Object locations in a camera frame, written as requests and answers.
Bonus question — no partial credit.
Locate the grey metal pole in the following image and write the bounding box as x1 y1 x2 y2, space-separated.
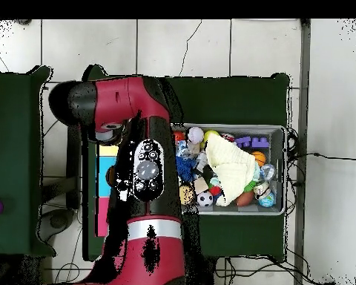
293 19 312 285

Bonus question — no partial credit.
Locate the blue puffer ball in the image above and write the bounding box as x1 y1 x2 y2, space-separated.
176 155 195 183

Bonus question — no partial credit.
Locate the shallow metal mesh bin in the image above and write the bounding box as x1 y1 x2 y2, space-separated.
171 122 288 217

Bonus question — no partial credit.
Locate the orange round sponge disc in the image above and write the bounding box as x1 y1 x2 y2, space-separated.
179 185 196 206

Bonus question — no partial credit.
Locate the white baseball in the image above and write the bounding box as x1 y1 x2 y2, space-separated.
187 126 205 145

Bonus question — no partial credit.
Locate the yellow smiley ball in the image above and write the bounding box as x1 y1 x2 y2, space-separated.
203 129 220 143

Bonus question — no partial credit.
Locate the black cable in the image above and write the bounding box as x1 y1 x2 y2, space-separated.
287 151 356 161

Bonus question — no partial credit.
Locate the grey rounded floor object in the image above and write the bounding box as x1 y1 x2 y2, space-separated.
36 207 76 243

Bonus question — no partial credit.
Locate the small soccer ball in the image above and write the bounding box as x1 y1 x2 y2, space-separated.
197 191 214 208

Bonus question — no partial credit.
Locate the cream knitted cloth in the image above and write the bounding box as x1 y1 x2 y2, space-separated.
205 133 257 207

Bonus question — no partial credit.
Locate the wooden box with three holes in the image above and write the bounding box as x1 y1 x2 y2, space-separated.
95 144 119 238

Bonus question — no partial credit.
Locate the small orange basketball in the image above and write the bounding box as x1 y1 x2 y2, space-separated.
251 151 267 167

